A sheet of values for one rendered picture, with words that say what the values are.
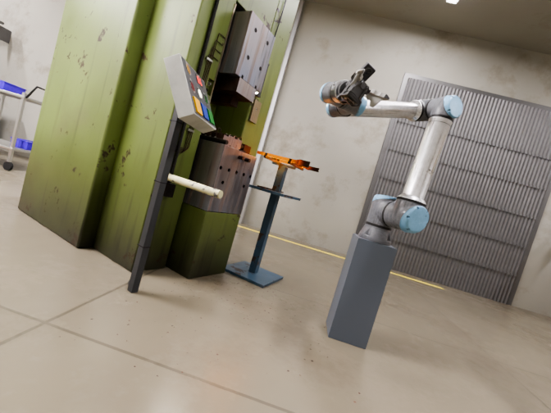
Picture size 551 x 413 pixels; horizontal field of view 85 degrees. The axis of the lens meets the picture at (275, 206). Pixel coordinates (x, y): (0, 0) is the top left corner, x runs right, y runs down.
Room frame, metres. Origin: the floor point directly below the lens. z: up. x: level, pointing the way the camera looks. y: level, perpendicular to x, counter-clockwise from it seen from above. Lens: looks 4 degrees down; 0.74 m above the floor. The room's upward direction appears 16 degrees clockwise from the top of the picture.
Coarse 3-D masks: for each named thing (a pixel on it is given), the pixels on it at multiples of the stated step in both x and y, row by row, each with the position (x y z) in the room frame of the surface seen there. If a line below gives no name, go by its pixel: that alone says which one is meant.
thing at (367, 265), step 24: (360, 240) 1.68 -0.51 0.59; (360, 264) 1.67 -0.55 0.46; (384, 264) 1.66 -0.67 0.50; (336, 288) 1.87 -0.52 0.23; (360, 288) 1.67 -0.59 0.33; (384, 288) 1.66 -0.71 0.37; (336, 312) 1.68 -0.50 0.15; (360, 312) 1.66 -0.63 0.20; (336, 336) 1.67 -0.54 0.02; (360, 336) 1.66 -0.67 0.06
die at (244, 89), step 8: (216, 80) 2.08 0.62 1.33; (224, 80) 2.05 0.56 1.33; (232, 80) 2.02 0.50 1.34; (240, 80) 2.00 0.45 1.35; (216, 88) 2.07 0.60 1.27; (224, 88) 2.04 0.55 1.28; (232, 88) 2.01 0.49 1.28; (240, 88) 2.02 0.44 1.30; (248, 88) 2.09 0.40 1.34; (240, 96) 2.08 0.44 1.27; (248, 96) 2.11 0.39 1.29
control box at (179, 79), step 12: (168, 60) 1.38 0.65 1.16; (180, 60) 1.37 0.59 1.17; (168, 72) 1.38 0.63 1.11; (180, 72) 1.37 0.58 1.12; (192, 72) 1.50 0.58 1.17; (180, 84) 1.37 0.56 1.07; (204, 84) 1.70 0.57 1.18; (180, 96) 1.37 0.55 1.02; (192, 96) 1.40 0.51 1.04; (204, 96) 1.62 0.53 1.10; (180, 108) 1.37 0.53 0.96; (192, 108) 1.37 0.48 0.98; (192, 120) 1.45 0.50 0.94; (204, 120) 1.50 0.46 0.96; (204, 132) 1.69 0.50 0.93
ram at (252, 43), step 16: (240, 16) 1.99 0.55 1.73; (256, 16) 1.99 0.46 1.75; (240, 32) 1.97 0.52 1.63; (256, 32) 2.02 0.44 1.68; (240, 48) 1.95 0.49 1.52; (256, 48) 2.06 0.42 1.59; (224, 64) 2.00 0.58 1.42; (240, 64) 1.97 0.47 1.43; (256, 64) 2.09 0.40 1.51; (256, 80) 2.14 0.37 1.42
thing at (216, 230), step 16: (192, 208) 1.99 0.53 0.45; (176, 224) 2.04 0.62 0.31; (192, 224) 1.97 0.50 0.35; (208, 224) 1.97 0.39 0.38; (224, 224) 2.11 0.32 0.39; (176, 240) 2.02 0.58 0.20; (192, 240) 1.96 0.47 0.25; (208, 240) 2.01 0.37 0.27; (224, 240) 2.16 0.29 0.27; (176, 256) 2.00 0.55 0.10; (192, 256) 1.94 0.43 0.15; (208, 256) 2.05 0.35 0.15; (224, 256) 2.21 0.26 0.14; (176, 272) 1.99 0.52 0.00; (192, 272) 1.95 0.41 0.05; (208, 272) 2.09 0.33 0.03; (224, 272) 2.26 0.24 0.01
